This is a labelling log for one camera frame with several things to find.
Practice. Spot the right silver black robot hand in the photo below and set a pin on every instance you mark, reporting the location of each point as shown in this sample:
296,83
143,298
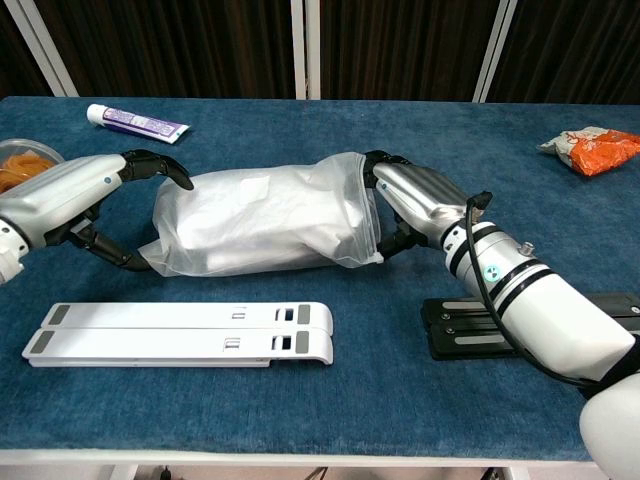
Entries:
425,195

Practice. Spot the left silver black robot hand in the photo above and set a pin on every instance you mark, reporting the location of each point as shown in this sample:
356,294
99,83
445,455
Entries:
55,192

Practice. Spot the translucent white zip bag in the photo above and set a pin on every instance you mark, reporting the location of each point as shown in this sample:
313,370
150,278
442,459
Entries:
330,180

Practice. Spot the white garment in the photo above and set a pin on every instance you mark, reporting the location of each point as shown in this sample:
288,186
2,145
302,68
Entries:
240,225

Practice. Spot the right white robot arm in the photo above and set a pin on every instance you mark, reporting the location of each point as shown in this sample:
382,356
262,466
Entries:
550,305

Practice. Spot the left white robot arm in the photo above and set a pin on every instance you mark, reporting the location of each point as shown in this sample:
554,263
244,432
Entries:
7,252

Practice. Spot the clear jar of orange snacks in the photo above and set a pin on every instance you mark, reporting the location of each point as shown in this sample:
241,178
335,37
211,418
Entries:
22,167

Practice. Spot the white purple toothpaste tube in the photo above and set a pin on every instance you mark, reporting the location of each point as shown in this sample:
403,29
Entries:
135,121

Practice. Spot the black folding laptop stand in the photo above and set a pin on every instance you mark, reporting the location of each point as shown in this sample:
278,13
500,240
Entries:
460,330

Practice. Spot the white folding laptop stand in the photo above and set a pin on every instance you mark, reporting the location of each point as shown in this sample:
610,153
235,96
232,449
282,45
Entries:
150,332

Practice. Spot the orange white snack packet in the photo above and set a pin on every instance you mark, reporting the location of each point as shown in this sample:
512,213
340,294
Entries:
595,150

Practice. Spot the black pleated curtain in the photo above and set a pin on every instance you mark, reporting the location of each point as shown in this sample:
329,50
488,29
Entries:
200,45

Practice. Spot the blue table cover cloth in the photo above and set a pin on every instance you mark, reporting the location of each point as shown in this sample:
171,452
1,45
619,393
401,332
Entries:
310,410

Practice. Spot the white frame post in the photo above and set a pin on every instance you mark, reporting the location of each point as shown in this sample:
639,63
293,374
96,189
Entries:
305,50
495,50
45,50

